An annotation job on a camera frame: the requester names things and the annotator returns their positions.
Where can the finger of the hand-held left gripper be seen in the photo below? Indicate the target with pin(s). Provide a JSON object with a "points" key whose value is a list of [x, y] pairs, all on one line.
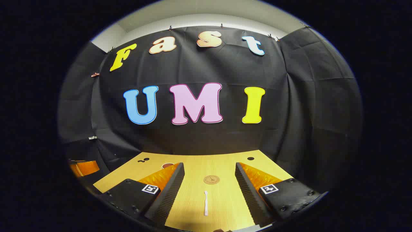
{"points": [[85, 167]]}

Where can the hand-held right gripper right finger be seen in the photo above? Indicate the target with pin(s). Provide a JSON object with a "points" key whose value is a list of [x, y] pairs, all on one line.
{"points": [[248, 193]]}

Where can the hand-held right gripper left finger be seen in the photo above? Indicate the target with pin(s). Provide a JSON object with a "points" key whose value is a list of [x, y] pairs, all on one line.
{"points": [[170, 193]]}

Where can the pale pink toothbrush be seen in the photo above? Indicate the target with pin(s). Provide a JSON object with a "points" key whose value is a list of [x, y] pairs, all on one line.
{"points": [[206, 203]]}

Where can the light wooden desktop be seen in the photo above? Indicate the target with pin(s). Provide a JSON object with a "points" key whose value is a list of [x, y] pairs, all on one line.
{"points": [[206, 164]]}

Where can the small orange cloth clip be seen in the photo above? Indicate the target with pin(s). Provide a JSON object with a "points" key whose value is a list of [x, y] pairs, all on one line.
{"points": [[95, 74]]}

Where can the black backdrop cloth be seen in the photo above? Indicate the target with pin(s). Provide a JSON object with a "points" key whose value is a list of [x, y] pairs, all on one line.
{"points": [[225, 64]]}

